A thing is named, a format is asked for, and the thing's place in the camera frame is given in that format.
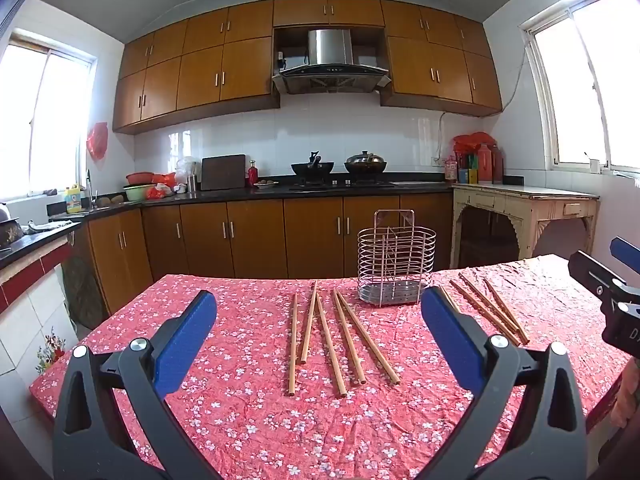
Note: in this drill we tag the grey dish cloth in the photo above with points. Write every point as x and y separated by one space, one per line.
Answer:
39 226

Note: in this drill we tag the red basin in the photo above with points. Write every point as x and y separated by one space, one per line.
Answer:
140 177

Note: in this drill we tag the wok with lid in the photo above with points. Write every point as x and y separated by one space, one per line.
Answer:
365 162

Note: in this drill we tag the green basin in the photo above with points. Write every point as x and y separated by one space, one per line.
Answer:
136 192

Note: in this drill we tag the labelled sauce bottle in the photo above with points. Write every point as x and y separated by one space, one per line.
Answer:
451 170

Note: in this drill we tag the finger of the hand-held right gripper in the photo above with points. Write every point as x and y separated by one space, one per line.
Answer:
592 275
626 250

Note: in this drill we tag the dark red bottle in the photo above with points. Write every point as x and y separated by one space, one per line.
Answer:
497 165

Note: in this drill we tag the orange plastic bag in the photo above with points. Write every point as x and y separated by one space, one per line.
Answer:
165 180

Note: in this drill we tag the red floral tablecloth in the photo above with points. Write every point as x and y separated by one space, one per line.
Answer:
250 410

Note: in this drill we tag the red hanging plastic bag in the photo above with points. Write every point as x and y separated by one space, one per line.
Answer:
97 141

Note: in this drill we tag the brown base cabinets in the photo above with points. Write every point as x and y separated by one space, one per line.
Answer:
255 240

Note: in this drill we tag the steel range hood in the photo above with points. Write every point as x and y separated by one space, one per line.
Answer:
327 47

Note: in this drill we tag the cream side table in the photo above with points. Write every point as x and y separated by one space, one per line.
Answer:
525 197

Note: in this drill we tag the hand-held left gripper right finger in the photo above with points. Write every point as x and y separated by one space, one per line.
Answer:
450 330

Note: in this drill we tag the steel cup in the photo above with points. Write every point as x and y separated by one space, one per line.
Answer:
193 184

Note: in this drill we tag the small white cup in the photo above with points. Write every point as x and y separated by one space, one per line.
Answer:
593 166

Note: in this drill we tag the dark cutting board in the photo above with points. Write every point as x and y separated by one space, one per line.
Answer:
223 172

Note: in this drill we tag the sliding glass window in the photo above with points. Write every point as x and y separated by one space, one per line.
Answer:
590 85
45 120

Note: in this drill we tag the black wok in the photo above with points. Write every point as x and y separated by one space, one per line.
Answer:
312 169

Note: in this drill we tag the white plastic bag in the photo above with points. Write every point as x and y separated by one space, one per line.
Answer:
186 165

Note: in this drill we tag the dark patterned sack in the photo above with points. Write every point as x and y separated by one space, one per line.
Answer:
82 290

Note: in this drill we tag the yellow detergent bottle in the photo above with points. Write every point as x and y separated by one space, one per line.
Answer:
74 201

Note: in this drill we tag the brown wall cabinets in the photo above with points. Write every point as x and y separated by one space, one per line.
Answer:
200 75

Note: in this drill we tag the small red bottle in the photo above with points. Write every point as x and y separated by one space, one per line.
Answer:
252 175

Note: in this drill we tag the dark cooking pot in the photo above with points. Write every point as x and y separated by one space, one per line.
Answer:
9 230

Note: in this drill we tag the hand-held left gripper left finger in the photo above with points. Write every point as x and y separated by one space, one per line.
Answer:
185 330

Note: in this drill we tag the tall red oil bottle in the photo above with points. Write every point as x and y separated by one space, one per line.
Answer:
484 165

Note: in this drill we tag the person's right hand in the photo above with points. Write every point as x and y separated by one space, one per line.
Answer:
631 395

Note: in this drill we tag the crumpled red plastic bag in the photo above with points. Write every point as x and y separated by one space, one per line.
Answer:
470 141

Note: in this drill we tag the sink faucet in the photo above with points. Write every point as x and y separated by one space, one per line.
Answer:
90 185

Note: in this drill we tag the wooden chopstick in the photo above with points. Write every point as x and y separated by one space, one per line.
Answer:
453 300
368 338
293 345
482 311
505 308
487 303
308 322
330 347
348 337

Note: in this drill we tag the black gas stove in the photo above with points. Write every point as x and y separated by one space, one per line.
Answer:
340 185

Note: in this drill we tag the small plate with food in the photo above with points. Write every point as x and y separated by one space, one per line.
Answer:
265 184

